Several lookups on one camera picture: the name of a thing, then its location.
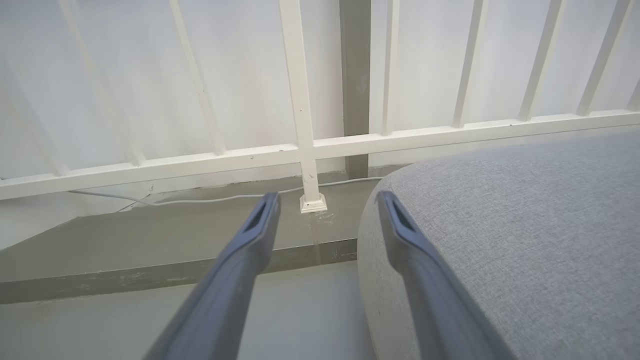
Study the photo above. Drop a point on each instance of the grey concrete pillar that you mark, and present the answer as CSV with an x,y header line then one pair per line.
x,y
356,75

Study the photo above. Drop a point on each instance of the grey sofa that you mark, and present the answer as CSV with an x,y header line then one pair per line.
x,y
525,225

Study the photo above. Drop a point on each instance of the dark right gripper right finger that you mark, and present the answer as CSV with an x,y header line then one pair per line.
x,y
435,300

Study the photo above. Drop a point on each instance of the white metal railing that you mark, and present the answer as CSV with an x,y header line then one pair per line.
x,y
300,100

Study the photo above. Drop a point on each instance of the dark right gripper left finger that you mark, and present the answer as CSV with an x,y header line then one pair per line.
x,y
225,290

